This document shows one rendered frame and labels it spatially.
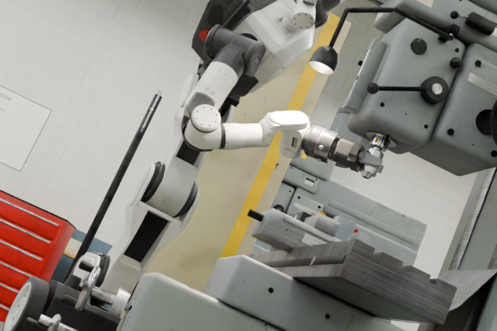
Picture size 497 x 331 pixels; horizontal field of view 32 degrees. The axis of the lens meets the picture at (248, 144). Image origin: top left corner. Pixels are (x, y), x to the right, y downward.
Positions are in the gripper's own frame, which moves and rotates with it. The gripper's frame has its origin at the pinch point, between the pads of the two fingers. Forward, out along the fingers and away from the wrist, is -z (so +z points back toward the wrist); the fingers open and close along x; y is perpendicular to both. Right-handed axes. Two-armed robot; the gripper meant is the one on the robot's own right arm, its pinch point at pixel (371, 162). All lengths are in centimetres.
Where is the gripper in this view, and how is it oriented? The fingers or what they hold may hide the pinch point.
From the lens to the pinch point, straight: 231.7
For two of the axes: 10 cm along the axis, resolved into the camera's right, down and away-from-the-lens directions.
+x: 2.0, 3.2, 9.2
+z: -8.8, -3.4, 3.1
